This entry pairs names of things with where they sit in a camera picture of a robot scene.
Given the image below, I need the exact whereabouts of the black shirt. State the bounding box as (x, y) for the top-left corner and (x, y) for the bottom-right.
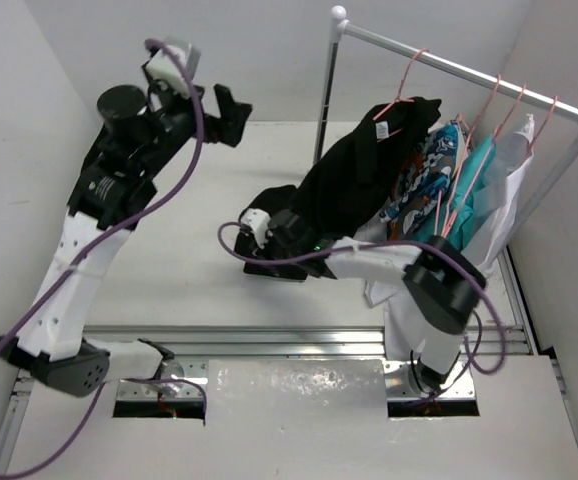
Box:
(235, 97), (442, 260)

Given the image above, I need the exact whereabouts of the pink wire hanger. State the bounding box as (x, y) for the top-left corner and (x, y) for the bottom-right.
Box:
(434, 74), (502, 237)
(525, 95), (559, 160)
(373, 48), (429, 143)
(443, 84), (527, 238)

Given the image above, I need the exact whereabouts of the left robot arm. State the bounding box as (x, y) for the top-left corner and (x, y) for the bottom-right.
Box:
(0, 80), (253, 397)

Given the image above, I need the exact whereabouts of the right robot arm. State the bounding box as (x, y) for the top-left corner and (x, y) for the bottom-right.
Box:
(239, 208), (486, 393)

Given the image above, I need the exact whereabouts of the white shirt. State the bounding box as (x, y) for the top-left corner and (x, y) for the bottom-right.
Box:
(364, 114), (535, 361)

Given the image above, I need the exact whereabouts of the colourful patterned shirt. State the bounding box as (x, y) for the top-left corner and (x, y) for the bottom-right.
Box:
(379, 120), (467, 240)

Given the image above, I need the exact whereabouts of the teal shirt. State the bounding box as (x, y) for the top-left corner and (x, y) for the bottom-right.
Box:
(410, 135), (497, 250)

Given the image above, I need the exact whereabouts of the white clothes rack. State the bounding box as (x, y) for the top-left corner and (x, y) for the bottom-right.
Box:
(313, 6), (578, 236)

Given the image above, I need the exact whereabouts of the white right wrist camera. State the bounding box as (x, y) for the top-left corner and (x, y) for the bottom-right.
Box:
(239, 208), (271, 248)

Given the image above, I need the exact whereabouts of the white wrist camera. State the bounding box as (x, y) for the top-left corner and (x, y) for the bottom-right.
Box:
(143, 37), (201, 99)
(239, 208), (271, 248)

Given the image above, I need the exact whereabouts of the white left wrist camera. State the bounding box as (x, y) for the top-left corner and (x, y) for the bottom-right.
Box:
(143, 37), (201, 99)

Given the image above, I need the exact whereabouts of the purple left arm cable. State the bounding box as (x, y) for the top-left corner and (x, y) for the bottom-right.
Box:
(0, 38), (205, 479)

